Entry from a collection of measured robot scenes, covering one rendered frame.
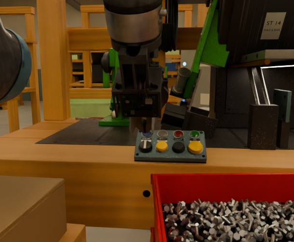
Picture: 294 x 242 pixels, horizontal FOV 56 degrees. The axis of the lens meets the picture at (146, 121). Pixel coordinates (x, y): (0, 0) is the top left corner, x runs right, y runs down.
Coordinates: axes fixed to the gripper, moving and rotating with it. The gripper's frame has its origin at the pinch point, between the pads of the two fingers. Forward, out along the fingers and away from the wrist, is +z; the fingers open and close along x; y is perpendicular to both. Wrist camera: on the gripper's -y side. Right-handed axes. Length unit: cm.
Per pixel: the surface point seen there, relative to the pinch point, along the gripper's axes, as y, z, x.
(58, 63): -59, 24, -42
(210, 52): -30.2, 2.4, 15.2
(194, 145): 0.0, 6.0, 9.8
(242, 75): -39, 16, 28
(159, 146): 0.4, 6.0, 2.7
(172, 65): -606, 383, 5
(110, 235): -40, 148, -35
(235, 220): 19.1, -0.7, 14.2
